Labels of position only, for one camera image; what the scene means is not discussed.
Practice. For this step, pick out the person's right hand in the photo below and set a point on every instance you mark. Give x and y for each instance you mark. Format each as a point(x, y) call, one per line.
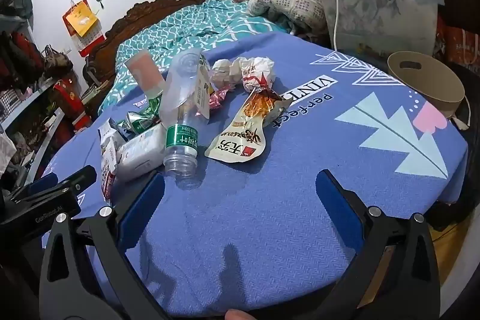
point(237, 315)

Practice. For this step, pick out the red yellow wall calendar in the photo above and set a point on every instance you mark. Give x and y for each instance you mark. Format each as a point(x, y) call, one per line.
point(80, 20)

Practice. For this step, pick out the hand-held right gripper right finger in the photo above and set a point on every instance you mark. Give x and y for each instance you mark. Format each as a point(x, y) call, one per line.
point(341, 209)

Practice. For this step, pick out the clear plastic bottle green label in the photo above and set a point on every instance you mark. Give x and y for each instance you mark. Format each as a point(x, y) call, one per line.
point(180, 110)

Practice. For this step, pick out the crumpled white red wrapper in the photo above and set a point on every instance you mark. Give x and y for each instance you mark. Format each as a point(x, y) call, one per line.
point(255, 72)

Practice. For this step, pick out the pink foil wrapper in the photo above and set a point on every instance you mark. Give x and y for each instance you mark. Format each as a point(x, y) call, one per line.
point(219, 98)

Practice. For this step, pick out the orange red package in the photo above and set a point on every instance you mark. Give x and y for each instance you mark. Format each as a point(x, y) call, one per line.
point(459, 42)

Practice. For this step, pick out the beige snack packet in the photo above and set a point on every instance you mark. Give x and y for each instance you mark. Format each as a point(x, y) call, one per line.
point(240, 140)

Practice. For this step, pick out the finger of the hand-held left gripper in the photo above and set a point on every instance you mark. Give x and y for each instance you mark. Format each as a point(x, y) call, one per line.
point(75, 178)
point(43, 182)

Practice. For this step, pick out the brown handbag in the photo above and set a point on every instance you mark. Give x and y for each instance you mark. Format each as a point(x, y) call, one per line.
point(56, 59)

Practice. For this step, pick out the red gift box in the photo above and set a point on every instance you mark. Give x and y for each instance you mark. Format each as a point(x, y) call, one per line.
point(67, 97)

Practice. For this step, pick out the carved wooden headboard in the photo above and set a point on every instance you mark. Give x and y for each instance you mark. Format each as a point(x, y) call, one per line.
point(112, 35)

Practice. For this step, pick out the round cardboard bin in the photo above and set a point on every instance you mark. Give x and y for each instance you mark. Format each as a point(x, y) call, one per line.
point(431, 95)

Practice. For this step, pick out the cluttered storage shelf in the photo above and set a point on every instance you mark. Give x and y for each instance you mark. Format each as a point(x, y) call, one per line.
point(22, 106)

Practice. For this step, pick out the white red drink carton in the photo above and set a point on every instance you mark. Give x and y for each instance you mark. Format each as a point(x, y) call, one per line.
point(108, 162)

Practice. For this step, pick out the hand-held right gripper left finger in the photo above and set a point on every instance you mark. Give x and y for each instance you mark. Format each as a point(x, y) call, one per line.
point(142, 209)

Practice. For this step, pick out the blue printed tablecloth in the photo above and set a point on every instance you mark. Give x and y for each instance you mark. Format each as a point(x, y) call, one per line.
point(262, 237)

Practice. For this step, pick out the white tissue pack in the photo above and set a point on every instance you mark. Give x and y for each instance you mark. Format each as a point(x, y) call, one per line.
point(140, 151)

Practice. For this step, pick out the teal patterned bedsheet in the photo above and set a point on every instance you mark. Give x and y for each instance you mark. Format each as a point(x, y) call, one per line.
point(180, 27)

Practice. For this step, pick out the crumpled white paper ball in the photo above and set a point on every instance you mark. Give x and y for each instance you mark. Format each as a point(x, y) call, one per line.
point(223, 70)

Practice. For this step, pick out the crushed green can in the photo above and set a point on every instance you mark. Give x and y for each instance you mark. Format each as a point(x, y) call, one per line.
point(140, 123)

